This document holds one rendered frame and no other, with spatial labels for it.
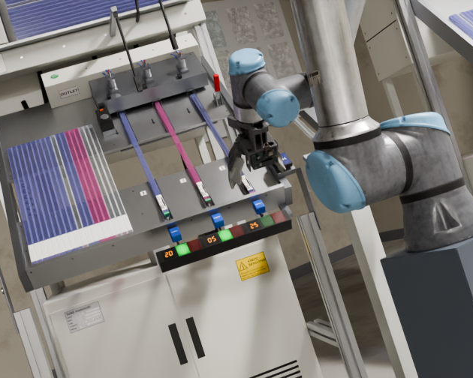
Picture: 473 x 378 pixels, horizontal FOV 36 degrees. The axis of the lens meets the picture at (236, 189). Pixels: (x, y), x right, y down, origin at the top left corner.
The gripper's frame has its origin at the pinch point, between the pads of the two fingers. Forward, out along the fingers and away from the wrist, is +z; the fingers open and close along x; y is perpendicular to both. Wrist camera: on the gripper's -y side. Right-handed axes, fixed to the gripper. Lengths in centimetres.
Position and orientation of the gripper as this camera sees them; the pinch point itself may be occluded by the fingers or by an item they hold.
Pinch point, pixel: (256, 177)
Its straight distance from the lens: 176.7
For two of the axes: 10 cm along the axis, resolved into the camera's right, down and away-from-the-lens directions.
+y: 3.5, 6.0, -7.2
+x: 9.3, -3.0, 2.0
